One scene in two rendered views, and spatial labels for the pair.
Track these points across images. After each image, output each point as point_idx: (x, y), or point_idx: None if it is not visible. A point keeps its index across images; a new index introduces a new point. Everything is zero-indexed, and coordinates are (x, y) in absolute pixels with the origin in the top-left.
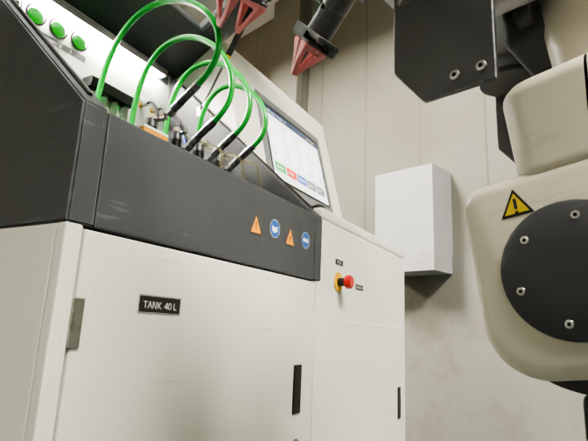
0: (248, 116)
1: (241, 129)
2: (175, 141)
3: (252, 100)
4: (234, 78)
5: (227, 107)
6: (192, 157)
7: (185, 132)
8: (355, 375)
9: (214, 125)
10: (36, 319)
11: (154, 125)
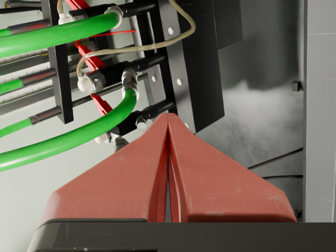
0: (101, 29)
1: (116, 21)
2: (110, 85)
3: (51, 35)
4: (67, 142)
5: (130, 111)
6: (335, 215)
7: (102, 85)
8: None
9: (138, 91)
10: None
11: (119, 134)
